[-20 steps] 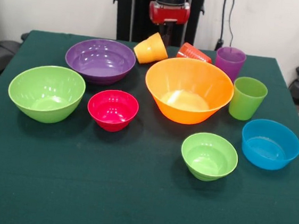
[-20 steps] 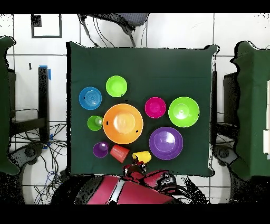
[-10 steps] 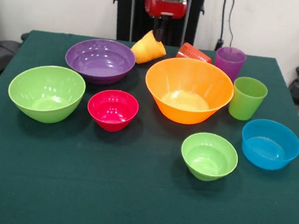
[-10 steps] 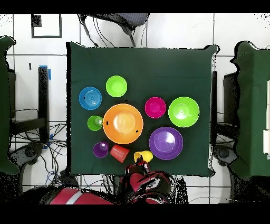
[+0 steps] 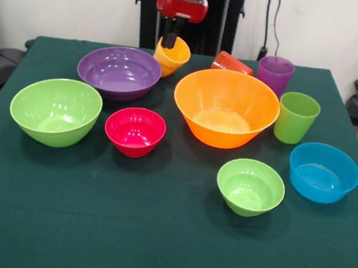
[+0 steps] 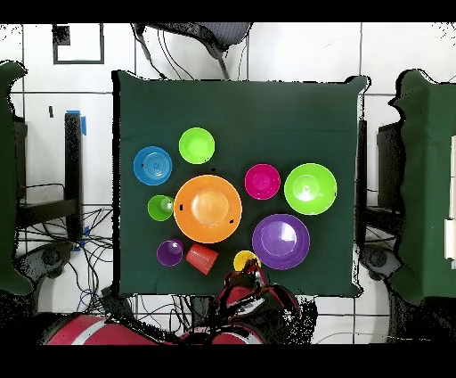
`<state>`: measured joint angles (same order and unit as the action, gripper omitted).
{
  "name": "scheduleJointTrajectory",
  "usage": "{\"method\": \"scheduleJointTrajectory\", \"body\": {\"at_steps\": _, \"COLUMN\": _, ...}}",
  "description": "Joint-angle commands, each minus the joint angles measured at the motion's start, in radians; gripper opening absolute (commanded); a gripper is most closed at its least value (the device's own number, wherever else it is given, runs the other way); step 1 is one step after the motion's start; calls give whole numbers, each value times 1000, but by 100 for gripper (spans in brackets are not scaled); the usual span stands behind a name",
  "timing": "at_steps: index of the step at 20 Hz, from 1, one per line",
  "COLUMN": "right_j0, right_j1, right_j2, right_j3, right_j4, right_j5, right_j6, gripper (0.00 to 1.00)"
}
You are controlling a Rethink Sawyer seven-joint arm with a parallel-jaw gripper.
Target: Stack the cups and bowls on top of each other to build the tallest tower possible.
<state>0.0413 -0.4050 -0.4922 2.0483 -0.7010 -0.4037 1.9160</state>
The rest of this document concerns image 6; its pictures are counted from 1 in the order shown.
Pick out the yellow cup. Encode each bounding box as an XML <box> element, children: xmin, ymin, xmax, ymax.
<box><xmin>232</xmin><ymin>250</ymin><xmax>262</xmax><ymax>273</ymax></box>

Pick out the orange cup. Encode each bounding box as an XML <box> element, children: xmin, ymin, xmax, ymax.
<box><xmin>184</xmin><ymin>242</ymin><xmax>220</xmax><ymax>276</ymax></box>

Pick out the purple bowl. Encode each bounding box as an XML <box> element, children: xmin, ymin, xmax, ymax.
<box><xmin>251</xmin><ymin>213</ymin><xmax>312</xmax><ymax>271</ymax></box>

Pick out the large orange bowl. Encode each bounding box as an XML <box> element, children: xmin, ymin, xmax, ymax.
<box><xmin>173</xmin><ymin>174</ymin><xmax>243</xmax><ymax>244</ymax></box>

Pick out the pink bowl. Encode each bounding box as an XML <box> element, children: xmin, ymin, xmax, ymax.
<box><xmin>244</xmin><ymin>163</ymin><xmax>281</xmax><ymax>201</ymax></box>

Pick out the small green bowl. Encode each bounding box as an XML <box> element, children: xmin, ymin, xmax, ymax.
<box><xmin>178</xmin><ymin>127</ymin><xmax>216</xmax><ymax>166</ymax></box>

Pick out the green cup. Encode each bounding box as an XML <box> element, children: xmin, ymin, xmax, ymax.
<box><xmin>147</xmin><ymin>194</ymin><xmax>175</xmax><ymax>223</ymax></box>

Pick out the dark green tablecloth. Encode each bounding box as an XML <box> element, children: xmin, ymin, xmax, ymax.
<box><xmin>111</xmin><ymin>70</ymin><xmax>370</xmax><ymax>299</ymax></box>

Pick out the blue bowl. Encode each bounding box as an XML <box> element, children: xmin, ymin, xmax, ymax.
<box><xmin>133</xmin><ymin>145</ymin><xmax>174</xmax><ymax>187</ymax></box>

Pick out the large green bowl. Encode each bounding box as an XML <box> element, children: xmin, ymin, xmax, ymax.
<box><xmin>283</xmin><ymin>162</ymin><xmax>338</xmax><ymax>216</ymax></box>

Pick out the purple cup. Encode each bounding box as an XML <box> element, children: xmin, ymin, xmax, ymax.
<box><xmin>156</xmin><ymin>238</ymin><xmax>185</xmax><ymax>267</ymax></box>

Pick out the grey office chair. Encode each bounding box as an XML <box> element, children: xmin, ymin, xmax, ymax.
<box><xmin>131</xmin><ymin>22</ymin><xmax>254</xmax><ymax>80</ymax></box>

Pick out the black chair base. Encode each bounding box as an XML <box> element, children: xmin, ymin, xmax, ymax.
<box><xmin>359</xmin><ymin>243</ymin><xmax>403</xmax><ymax>283</ymax></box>
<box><xmin>15</xmin><ymin>241</ymin><xmax>76</xmax><ymax>283</ymax></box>

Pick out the dark green cloth covered table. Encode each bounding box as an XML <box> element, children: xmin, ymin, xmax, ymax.
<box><xmin>0</xmin><ymin>60</ymin><xmax>34</xmax><ymax>297</ymax></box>
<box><xmin>387</xmin><ymin>69</ymin><xmax>456</xmax><ymax>304</ymax></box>

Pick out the black stand frame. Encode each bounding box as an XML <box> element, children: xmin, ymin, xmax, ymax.
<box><xmin>355</xmin><ymin>119</ymin><xmax>405</xmax><ymax>247</ymax></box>
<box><xmin>13</xmin><ymin>111</ymin><xmax>85</xmax><ymax>243</ymax></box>

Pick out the floor cable bundle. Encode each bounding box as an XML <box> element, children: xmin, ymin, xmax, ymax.
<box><xmin>17</xmin><ymin>206</ymin><xmax>200</xmax><ymax>333</ymax></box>

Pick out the grey square floor frame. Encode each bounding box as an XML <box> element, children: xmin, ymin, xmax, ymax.
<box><xmin>52</xmin><ymin>22</ymin><xmax>105</xmax><ymax>66</ymax></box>

